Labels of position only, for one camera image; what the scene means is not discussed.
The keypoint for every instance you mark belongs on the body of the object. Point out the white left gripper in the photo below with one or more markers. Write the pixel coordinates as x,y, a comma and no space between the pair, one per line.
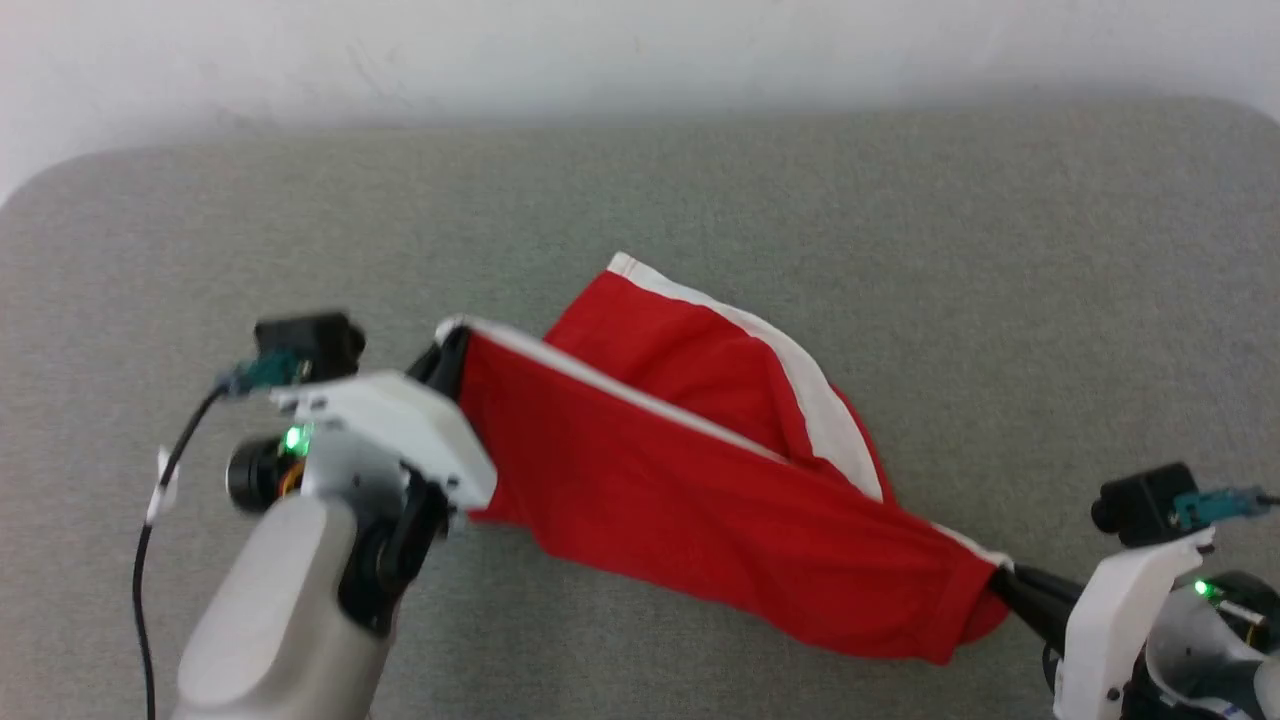
400,420

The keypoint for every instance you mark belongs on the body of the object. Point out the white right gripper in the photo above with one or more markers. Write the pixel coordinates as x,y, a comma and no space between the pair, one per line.
1110,620

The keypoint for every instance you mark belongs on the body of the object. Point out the red and white garment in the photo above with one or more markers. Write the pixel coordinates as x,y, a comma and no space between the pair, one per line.
700,500

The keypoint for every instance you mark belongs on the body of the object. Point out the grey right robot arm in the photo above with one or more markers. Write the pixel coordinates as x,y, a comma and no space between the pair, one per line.
1268,690

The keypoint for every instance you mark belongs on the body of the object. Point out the grey-green fabric sofa cushion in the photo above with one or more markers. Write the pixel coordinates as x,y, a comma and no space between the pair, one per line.
700,200

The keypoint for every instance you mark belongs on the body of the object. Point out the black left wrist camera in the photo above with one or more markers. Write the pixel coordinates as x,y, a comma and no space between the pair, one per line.
310,345

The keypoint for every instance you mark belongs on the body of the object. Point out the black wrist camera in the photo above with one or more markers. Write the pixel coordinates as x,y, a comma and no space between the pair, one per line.
310,345
1145,505

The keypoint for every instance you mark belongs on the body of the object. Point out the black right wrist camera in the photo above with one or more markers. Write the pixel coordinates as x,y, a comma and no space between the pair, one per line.
1145,505

